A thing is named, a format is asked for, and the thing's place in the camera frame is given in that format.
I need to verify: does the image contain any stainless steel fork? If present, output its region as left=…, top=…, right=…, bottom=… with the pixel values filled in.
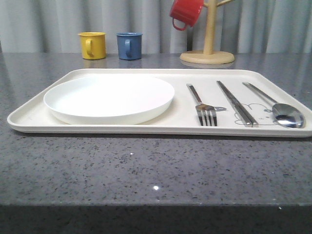
left=186, top=83, right=217, bottom=127

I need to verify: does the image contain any white round plate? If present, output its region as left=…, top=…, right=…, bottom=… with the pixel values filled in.
left=43, top=74, right=175, bottom=125

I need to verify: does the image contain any stainless steel spoon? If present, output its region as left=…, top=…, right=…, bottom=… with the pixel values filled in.
left=242, top=82, right=305, bottom=129

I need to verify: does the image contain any blue enamel mug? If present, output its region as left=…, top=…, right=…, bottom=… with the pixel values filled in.
left=117, top=32, right=142, bottom=60

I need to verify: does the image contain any wooden mug tree stand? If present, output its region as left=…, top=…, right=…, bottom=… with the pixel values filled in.
left=180, top=0, right=234, bottom=64

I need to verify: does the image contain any yellow enamel mug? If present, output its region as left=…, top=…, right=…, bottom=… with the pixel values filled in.
left=78, top=32, right=106, bottom=60

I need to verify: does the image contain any red enamel mug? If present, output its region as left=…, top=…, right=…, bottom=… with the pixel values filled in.
left=170, top=0, right=204, bottom=31

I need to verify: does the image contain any cream rabbit print tray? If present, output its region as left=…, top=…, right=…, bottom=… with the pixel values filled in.
left=7, top=69, right=312, bottom=137

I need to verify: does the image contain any grey curtain backdrop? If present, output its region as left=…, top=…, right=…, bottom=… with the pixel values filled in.
left=0, top=0, right=312, bottom=54

